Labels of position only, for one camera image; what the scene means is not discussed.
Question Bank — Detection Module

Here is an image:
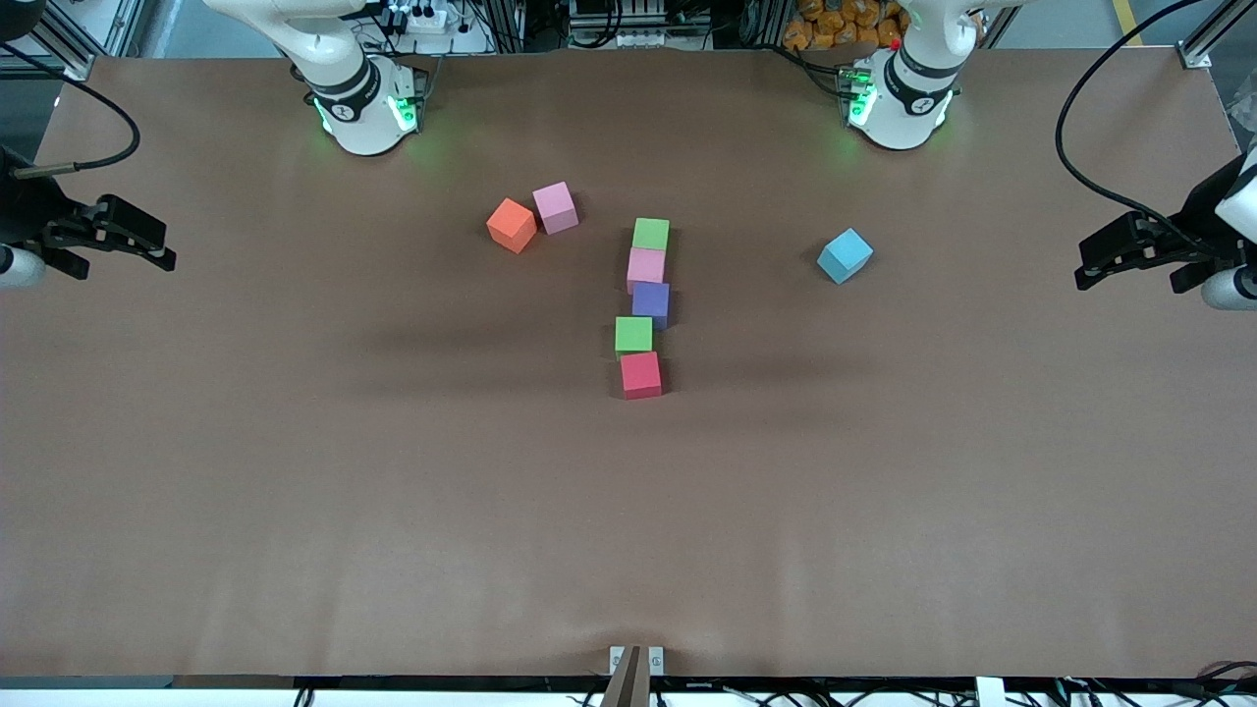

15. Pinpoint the pile of orange items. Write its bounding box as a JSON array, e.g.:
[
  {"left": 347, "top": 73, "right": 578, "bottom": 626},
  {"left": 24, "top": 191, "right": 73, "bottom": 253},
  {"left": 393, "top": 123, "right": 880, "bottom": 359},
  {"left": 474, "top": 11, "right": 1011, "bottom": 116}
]
[{"left": 783, "top": 0, "right": 909, "bottom": 52}]

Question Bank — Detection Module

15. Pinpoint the aluminium frame profile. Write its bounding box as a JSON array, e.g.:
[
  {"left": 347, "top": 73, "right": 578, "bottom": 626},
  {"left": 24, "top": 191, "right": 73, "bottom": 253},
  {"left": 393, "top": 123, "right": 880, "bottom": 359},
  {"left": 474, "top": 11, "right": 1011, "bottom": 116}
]
[
  {"left": 1178, "top": 0, "right": 1257, "bottom": 70},
  {"left": 0, "top": 0, "right": 99, "bottom": 82}
]

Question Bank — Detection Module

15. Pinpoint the brown post with metal brackets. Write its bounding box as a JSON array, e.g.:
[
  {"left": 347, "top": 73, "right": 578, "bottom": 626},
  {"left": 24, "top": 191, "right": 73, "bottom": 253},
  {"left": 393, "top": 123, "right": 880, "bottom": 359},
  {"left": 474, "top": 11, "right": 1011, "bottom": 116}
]
[{"left": 601, "top": 645, "right": 667, "bottom": 707}]

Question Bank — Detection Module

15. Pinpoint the purple foam cube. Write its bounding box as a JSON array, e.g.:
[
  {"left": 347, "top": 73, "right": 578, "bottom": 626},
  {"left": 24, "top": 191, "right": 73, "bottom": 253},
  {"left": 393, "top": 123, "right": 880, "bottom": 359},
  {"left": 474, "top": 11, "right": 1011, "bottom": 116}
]
[{"left": 631, "top": 282, "right": 672, "bottom": 330}]

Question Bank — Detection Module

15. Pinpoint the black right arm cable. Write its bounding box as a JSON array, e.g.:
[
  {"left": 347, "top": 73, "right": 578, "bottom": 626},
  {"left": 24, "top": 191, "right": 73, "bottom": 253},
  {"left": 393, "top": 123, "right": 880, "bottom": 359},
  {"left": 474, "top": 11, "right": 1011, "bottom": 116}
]
[{"left": 0, "top": 44, "right": 141, "bottom": 180}]

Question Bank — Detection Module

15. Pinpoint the orange foam cube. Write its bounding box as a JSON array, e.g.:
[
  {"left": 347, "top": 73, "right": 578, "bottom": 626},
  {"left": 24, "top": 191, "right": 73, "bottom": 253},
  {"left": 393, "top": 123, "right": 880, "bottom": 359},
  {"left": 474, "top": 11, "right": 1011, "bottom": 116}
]
[{"left": 486, "top": 198, "right": 539, "bottom": 254}]

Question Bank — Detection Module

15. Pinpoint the black cable bundle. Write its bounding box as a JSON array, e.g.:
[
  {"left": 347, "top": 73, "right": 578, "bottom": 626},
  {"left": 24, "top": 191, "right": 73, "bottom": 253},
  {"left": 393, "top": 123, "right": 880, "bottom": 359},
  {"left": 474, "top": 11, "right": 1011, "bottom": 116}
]
[{"left": 1056, "top": 661, "right": 1257, "bottom": 707}]

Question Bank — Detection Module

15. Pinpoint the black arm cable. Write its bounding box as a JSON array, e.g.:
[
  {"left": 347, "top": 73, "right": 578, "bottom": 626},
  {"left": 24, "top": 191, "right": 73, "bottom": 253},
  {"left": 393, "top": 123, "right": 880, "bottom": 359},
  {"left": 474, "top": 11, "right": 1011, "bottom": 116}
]
[
  {"left": 1056, "top": 0, "right": 1219, "bottom": 232},
  {"left": 0, "top": 44, "right": 141, "bottom": 180}
]

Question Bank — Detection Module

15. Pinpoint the red foam cube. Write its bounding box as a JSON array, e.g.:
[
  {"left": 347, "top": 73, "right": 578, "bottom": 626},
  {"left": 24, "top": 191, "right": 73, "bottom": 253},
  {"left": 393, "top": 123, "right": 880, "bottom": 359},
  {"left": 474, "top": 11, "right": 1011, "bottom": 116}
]
[{"left": 620, "top": 352, "right": 664, "bottom": 401}]

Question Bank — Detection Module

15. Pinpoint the blue foam cube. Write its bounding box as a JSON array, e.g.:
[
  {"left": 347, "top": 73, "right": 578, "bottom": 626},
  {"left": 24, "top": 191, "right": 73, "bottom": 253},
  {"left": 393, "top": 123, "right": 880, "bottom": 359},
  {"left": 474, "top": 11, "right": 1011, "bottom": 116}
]
[{"left": 817, "top": 228, "right": 875, "bottom": 286}]

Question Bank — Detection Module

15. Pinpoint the brown table cover sheet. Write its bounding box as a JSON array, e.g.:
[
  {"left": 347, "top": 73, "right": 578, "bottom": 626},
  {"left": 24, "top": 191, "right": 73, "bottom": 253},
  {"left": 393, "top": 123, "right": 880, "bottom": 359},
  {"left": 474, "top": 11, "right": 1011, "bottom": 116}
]
[{"left": 0, "top": 49, "right": 1257, "bottom": 679}]

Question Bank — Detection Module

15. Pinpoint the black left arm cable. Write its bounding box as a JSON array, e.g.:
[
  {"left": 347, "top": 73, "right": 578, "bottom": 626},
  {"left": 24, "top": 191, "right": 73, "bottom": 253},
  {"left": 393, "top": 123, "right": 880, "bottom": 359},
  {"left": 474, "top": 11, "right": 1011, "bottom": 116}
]
[{"left": 1056, "top": 0, "right": 1219, "bottom": 232}]

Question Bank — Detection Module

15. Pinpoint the pink foam cube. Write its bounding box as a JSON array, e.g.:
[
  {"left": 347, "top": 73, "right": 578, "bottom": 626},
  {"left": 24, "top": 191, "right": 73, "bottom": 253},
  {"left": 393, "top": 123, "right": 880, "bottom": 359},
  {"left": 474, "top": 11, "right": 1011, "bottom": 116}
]
[
  {"left": 532, "top": 182, "right": 580, "bottom": 235},
  {"left": 627, "top": 247, "right": 667, "bottom": 296}
]

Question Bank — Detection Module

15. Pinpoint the metal equipment frame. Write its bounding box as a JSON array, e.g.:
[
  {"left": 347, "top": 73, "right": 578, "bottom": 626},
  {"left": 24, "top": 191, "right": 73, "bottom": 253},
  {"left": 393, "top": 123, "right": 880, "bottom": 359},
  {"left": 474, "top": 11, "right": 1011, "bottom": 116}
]
[{"left": 568, "top": 0, "right": 713, "bottom": 48}]

